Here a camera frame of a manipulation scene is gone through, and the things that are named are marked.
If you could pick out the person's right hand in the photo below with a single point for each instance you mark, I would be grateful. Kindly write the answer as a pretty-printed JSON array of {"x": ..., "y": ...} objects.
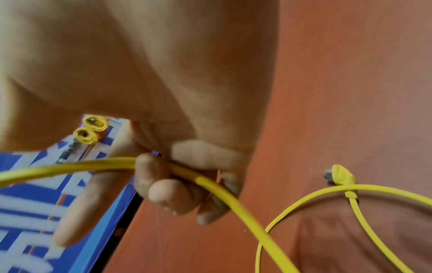
[{"x": 148, "y": 69}]

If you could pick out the metal rack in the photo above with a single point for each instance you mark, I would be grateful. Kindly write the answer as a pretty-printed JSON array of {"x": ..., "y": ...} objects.
[{"x": 74, "y": 144}]

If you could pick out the blue banner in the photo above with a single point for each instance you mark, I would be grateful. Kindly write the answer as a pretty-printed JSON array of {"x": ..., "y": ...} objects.
[{"x": 40, "y": 213}]

